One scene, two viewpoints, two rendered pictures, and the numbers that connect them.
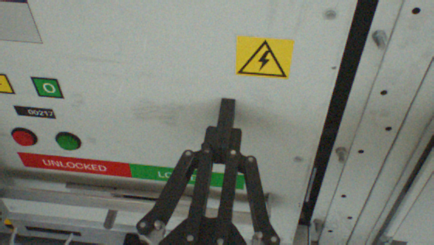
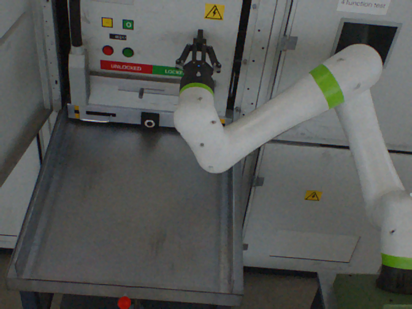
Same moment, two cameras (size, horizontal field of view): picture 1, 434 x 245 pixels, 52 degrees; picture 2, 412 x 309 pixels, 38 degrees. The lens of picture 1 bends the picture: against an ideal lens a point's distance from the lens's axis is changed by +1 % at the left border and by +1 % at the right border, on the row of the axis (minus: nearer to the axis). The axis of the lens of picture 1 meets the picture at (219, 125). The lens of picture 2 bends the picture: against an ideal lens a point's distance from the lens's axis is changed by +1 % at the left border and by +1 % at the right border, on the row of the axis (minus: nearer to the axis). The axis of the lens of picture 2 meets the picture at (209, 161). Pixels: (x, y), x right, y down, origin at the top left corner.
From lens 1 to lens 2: 1.33 m
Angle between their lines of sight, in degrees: 9
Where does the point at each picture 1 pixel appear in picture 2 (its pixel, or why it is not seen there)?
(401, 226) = not seen: hidden behind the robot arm
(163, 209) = (183, 57)
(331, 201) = (243, 93)
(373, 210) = (262, 97)
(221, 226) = (203, 61)
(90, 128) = (140, 45)
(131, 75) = (164, 19)
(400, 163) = (270, 67)
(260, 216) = (214, 59)
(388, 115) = (262, 41)
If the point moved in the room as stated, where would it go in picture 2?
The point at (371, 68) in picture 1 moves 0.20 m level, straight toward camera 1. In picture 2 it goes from (253, 19) to (234, 55)
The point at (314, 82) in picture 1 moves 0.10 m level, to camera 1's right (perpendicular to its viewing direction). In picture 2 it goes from (232, 21) to (265, 22)
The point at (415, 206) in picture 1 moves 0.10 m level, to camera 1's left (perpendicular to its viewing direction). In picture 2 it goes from (278, 89) to (247, 89)
